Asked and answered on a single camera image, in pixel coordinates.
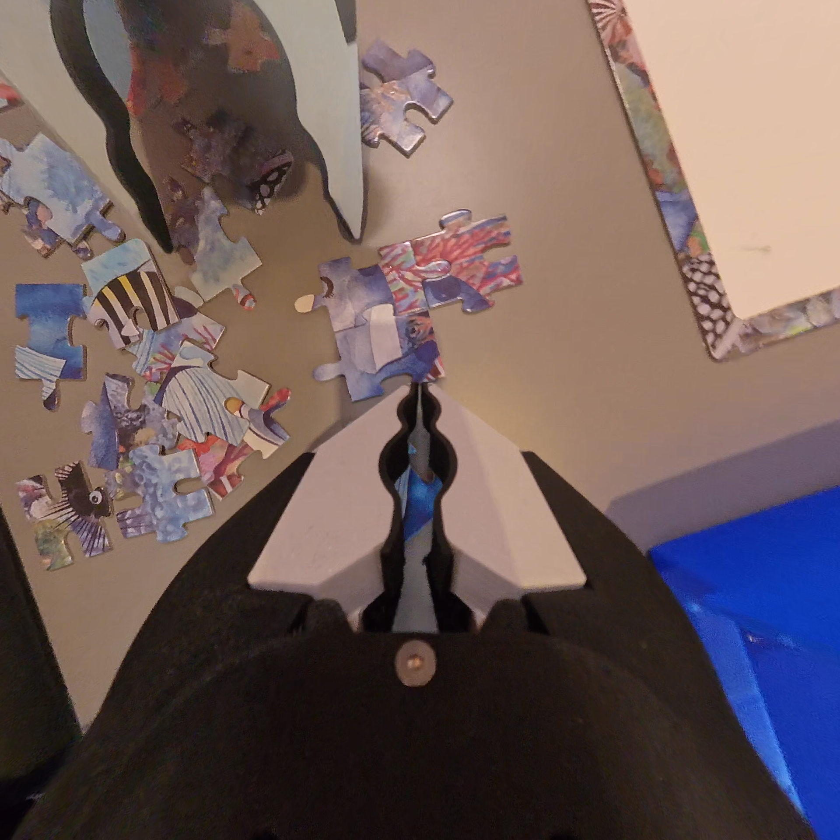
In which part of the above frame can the puzzle frame board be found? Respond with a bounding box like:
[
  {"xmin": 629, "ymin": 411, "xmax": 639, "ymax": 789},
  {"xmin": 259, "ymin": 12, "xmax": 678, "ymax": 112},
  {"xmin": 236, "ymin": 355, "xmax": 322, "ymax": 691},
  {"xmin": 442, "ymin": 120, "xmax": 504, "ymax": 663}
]
[{"xmin": 587, "ymin": 0, "xmax": 840, "ymax": 362}]

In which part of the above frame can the blue white-patch puzzle piece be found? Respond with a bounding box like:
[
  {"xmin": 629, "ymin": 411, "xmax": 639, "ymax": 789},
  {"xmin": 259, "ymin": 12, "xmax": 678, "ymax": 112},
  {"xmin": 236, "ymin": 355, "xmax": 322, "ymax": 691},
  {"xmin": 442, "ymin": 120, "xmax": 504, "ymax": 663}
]
[{"xmin": 314, "ymin": 305, "xmax": 447, "ymax": 403}]

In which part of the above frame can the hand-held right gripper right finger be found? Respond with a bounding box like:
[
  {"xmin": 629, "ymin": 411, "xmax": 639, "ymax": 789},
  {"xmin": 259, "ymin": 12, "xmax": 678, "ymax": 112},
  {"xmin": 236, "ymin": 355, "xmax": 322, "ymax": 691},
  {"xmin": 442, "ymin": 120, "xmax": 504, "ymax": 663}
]
[{"xmin": 419, "ymin": 381, "xmax": 587, "ymax": 635}]

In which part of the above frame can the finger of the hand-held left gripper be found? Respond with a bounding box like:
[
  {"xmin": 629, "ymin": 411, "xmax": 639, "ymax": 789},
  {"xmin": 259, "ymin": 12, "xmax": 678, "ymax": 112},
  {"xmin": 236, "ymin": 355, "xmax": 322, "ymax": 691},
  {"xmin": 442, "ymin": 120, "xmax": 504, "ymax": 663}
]
[
  {"xmin": 305, "ymin": 0, "xmax": 366, "ymax": 242},
  {"xmin": 0, "ymin": 0, "xmax": 175, "ymax": 254}
]

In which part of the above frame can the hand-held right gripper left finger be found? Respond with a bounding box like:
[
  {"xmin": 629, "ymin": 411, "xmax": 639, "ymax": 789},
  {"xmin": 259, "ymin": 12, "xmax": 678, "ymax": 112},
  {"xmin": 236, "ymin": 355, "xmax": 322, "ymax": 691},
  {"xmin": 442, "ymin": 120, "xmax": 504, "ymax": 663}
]
[{"xmin": 247, "ymin": 382, "xmax": 421, "ymax": 635}]

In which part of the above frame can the black white spotted puzzle piece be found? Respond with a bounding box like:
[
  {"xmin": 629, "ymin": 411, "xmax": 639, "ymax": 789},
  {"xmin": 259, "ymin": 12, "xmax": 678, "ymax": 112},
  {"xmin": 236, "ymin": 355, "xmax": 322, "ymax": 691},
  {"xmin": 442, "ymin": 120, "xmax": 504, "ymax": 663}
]
[{"xmin": 249, "ymin": 150, "xmax": 295, "ymax": 216}]

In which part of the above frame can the blue plastic bin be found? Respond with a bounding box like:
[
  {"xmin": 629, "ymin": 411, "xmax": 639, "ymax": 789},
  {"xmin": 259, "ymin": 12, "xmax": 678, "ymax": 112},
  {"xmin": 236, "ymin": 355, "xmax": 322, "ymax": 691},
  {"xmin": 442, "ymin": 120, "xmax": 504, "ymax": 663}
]
[{"xmin": 648, "ymin": 486, "xmax": 840, "ymax": 840}]

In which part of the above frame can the pile of loose puzzle pieces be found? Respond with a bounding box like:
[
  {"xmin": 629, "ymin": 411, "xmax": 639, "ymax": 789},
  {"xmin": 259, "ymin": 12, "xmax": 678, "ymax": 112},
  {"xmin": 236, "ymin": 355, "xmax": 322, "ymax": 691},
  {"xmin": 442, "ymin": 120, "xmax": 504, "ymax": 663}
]
[{"xmin": 0, "ymin": 16, "xmax": 294, "ymax": 572}]

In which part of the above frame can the purple blue puzzle piece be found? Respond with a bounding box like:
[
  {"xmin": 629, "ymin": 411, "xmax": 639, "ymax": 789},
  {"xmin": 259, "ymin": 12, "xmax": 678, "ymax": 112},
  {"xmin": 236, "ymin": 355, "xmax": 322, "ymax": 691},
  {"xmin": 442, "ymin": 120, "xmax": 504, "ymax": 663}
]
[{"xmin": 360, "ymin": 39, "xmax": 455, "ymax": 158}]

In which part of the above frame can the blue striped puzzle piece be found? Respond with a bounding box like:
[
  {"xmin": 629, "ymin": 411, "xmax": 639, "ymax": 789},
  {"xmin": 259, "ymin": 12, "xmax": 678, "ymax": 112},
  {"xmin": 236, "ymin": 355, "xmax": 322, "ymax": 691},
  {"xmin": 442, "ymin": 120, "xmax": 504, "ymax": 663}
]
[{"xmin": 394, "ymin": 441, "xmax": 444, "ymax": 564}]

